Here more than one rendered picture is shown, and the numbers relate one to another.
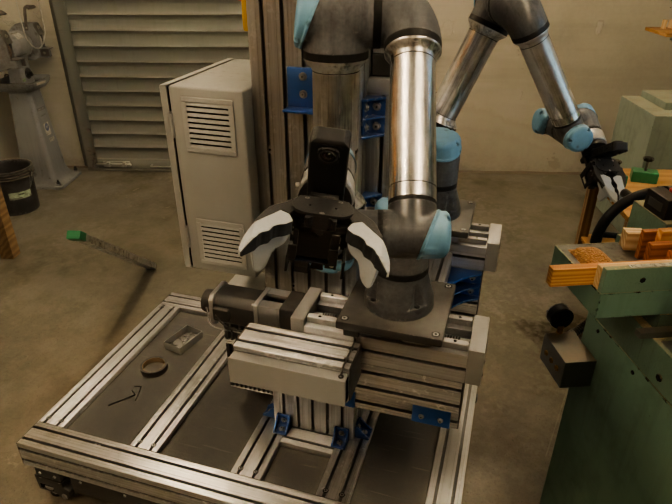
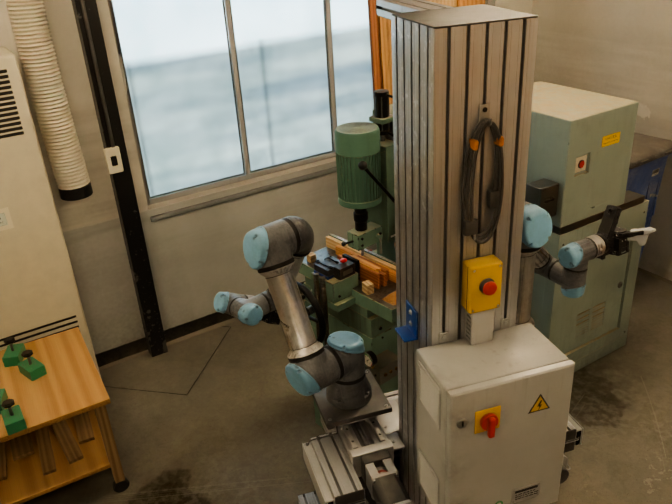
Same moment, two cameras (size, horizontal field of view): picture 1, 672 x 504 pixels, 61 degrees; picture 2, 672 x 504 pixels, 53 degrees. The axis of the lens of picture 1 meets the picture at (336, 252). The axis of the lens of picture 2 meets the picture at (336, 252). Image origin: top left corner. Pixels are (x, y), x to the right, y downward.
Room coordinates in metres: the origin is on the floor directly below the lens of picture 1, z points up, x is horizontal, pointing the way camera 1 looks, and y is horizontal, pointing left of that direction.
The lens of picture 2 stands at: (2.51, 1.21, 2.26)
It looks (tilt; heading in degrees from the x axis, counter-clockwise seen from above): 27 degrees down; 237
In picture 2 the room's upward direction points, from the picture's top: 4 degrees counter-clockwise
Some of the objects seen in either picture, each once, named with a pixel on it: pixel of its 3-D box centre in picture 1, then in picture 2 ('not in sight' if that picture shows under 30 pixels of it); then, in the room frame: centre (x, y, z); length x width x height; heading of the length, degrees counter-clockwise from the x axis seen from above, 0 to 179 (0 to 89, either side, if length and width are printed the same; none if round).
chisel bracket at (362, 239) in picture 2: not in sight; (365, 237); (1.02, -0.86, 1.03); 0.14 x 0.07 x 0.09; 6
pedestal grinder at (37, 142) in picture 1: (26, 99); not in sight; (3.83, 2.05, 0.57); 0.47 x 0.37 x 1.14; 178
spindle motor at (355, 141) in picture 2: not in sight; (358, 165); (1.04, -0.86, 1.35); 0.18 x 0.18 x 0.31
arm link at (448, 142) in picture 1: (438, 155); (344, 354); (1.53, -0.28, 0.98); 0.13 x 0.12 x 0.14; 5
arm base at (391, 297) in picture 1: (399, 282); not in sight; (1.05, -0.14, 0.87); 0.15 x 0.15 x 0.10
